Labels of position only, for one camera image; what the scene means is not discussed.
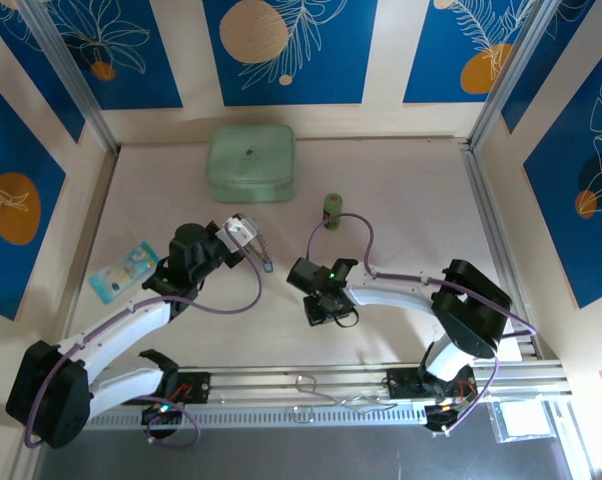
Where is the aluminium mounting rail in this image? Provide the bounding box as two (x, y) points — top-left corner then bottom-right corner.
(80, 357), (567, 409)

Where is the green cylindrical can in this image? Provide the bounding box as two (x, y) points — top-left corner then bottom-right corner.
(322, 193), (343, 232)

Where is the bent metal wire hook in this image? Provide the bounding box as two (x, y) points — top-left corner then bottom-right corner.
(293, 374), (397, 416)

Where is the large metal keyring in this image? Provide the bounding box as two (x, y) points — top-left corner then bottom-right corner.
(245, 219), (276, 266)

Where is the black connector box with wires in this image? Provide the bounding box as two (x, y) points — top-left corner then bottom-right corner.
(424, 403), (465, 434)
(140, 403), (183, 427)

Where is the mint green square case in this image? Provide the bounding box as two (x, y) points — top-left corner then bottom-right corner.
(205, 124), (298, 204)

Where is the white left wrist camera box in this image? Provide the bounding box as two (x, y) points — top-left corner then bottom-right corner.
(215, 213), (260, 251)

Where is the grey slotted cable duct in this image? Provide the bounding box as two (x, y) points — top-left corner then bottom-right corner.
(83, 403), (432, 429)

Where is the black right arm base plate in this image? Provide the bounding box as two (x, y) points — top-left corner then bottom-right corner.
(386, 367), (480, 401)

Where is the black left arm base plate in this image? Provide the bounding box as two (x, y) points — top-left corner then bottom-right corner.
(119, 370), (212, 406)

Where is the blue white wipes packet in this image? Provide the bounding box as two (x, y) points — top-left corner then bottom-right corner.
(89, 240), (161, 304)

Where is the blue floral wall panel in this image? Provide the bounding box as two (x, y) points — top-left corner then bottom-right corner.
(48, 0), (185, 112)
(202, 0), (380, 107)
(0, 0), (87, 145)
(0, 69), (67, 321)
(523, 47), (602, 310)
(500, 0), (602, 135)
(403, 0), (550, 105)

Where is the aluminium table side rail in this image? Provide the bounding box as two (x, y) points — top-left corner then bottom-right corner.
(60, 149), (121, 346)
(460, 142), (542, 359)

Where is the aluminium frame post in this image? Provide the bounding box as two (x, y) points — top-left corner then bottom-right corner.
(16, 0), (121, 155)
(466, 0), (580, 151)

